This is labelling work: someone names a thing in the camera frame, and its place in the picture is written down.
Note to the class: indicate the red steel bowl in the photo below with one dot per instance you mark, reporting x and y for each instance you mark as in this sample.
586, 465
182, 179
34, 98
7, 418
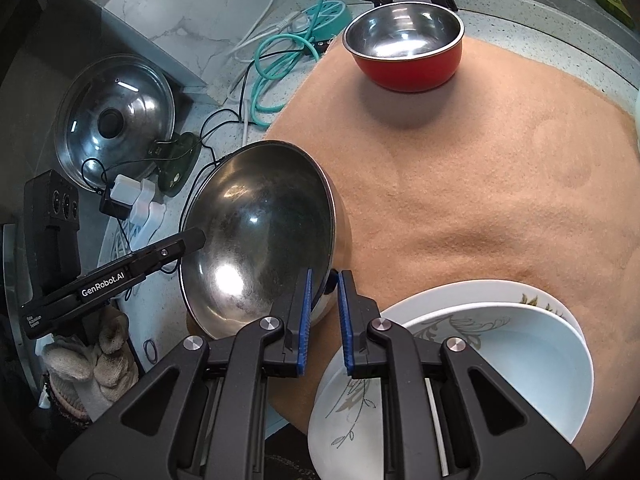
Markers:
415, 72

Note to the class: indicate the person's left hand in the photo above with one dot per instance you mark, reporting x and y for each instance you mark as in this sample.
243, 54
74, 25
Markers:
100, 355

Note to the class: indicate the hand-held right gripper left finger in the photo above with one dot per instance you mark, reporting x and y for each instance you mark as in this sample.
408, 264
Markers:
302, 330

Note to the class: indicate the green glass holder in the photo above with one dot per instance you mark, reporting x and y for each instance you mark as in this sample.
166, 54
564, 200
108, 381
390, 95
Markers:
175, 175

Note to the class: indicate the steel pot lid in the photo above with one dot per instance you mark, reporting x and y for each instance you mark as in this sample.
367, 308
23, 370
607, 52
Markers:
130, 105

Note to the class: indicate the white plate twig print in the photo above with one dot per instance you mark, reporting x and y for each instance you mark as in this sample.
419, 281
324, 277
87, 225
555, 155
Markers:
330, 430

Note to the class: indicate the white plug adapter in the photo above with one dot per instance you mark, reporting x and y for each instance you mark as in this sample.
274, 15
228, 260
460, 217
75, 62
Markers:
142, 205

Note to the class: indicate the teal power strip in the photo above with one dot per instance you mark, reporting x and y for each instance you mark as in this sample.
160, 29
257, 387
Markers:
330, 17

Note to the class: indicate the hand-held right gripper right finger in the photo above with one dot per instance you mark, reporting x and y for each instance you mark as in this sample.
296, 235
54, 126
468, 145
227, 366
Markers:
344, 325

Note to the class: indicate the white deep dish grey print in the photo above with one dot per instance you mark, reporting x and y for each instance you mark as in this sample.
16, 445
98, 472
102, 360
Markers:
525, 375

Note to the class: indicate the brown table mat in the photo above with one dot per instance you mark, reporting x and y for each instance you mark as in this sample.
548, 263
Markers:
475, 185

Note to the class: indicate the large stainless steel bowl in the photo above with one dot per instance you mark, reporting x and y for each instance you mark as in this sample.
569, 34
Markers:
250, 220

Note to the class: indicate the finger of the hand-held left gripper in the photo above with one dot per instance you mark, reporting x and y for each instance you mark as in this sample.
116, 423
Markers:
175, 245

